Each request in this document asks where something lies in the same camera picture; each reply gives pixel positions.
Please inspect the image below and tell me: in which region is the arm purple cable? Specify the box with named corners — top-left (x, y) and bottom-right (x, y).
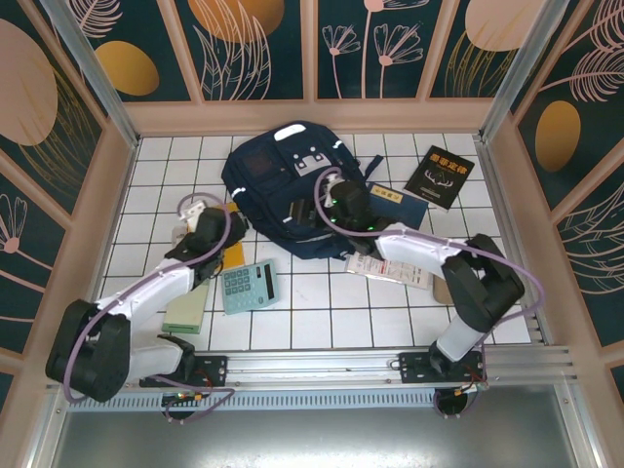
top-left (314, 167), bottom-right (547, 420)
top-left (62, 191), bottom-right (236, 424)

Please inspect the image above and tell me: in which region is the black book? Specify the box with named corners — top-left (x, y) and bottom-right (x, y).
top-left (403, 144), bottom-right (476, 211)

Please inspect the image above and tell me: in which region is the clear stationery pack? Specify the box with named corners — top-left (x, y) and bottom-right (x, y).
top-left (343, 253), bottom-right (435, 290)

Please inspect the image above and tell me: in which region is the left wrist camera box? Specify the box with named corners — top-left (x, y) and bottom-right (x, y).
top-left (175, 202), bottom-right (206, 234)

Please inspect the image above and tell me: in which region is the slotted grey cable duct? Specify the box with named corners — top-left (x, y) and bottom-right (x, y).
top-left (65, 392), bottom-right (440, 413)

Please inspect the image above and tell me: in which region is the aluminium side rail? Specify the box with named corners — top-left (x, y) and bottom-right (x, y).
top-left (475, 138), bottom-right (555, 348)

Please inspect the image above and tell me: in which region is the tan wooden piece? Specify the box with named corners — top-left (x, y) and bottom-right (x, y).
top-left (432, 275), bottom-right (454, 304)

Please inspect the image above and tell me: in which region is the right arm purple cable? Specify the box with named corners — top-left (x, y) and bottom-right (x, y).
top-left (314, 167), bottom-right (547, 420)

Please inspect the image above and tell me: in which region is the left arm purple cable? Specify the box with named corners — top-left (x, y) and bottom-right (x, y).
top-left (62, 191), bottom-right (236, 424)

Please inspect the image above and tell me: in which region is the grey steel sheet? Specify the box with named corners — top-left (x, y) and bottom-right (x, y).
top-left (48, 411), bottom-right (604, 468)

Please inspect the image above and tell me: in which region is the pale green notebook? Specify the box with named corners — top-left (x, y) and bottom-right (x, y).
top-left (162, 281), bottom-right (211, 335)

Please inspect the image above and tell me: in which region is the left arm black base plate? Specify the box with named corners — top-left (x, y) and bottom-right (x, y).
top-left (139, 354), bottom-right (230, 389)

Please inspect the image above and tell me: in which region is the aluminium corner post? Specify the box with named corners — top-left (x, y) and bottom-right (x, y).
top-left (479, 0), bottom-right (572, 143)
top-left (40, 0), bottom-right (143, 148)

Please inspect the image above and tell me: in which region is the navy blue backpack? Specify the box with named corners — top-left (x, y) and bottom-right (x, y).
top-left (221, 121), bottom-right (384, 260)

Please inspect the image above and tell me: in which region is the teal calculator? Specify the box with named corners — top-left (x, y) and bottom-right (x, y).
top-left (221, 258), bottom-right (279, 316)

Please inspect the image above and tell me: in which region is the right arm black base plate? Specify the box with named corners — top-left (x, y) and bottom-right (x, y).
top-left (398, 351), bottom-right (488, 386)

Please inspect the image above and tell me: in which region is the aluminium front rail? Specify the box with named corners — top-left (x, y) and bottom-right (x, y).
top-left (46, 344), bottom-right (579, 392)

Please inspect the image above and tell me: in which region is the blue book with yellow label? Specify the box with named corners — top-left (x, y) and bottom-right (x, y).
top-left (365, 182), bottom-right (430, 229)

